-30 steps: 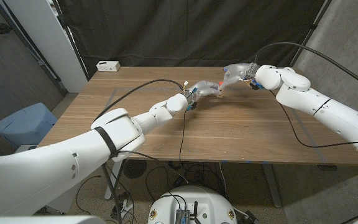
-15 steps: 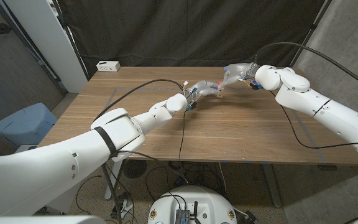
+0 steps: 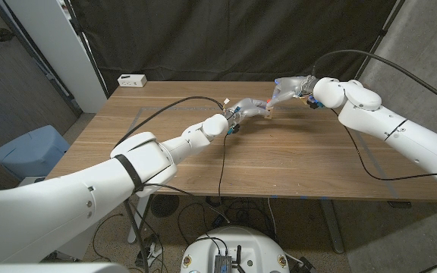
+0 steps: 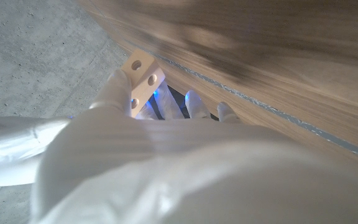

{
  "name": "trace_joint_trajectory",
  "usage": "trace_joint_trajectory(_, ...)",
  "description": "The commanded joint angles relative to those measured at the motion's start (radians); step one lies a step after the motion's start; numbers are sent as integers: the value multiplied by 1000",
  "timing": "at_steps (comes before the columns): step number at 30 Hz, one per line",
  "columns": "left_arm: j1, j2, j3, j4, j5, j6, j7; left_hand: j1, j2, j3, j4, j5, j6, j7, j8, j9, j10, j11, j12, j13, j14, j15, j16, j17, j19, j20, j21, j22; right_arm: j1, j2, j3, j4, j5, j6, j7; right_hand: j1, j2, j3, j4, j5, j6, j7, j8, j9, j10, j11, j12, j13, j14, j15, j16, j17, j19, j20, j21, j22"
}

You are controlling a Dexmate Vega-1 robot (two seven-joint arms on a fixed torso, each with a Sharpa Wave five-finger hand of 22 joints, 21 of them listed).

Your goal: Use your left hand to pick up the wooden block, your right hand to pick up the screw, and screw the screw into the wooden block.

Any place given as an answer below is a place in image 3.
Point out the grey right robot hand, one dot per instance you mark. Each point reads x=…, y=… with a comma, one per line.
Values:
x=294, y=87

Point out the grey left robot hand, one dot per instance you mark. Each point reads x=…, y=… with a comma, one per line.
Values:
x=247, y=108

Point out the wooden block with holes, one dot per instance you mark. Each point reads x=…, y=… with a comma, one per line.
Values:
x=269, y=113

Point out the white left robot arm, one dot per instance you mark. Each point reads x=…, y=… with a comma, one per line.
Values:
x=70, y=212

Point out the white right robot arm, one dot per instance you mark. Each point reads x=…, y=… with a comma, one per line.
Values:
x=393, y=129

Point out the black backdrop stand pole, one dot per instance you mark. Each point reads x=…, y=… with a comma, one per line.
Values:
x=379, y=36
x=85, y=49

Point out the white power strip box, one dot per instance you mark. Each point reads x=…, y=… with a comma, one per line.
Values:
x=132, y=80

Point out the round black floor fan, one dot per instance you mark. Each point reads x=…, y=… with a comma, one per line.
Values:
x=167, y=206

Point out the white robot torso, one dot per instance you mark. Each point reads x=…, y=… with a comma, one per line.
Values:
x=237, y=242

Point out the grey table leg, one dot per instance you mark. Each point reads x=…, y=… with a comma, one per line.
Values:
x=330, y=227

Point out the grey electronics box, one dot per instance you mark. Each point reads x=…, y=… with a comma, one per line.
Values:
x=222, y=264

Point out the small black device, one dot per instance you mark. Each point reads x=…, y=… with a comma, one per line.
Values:
x=307, y=265

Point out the black white floor gadget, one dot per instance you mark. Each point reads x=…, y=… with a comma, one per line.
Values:
x=154, y=250

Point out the white table leg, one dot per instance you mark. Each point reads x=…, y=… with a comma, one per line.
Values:
x=133, y=235

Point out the white pillar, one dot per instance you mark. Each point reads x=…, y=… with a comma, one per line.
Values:
x=59, y=49

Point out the blue plastic bin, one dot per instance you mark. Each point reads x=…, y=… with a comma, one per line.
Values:
x=29, y=151

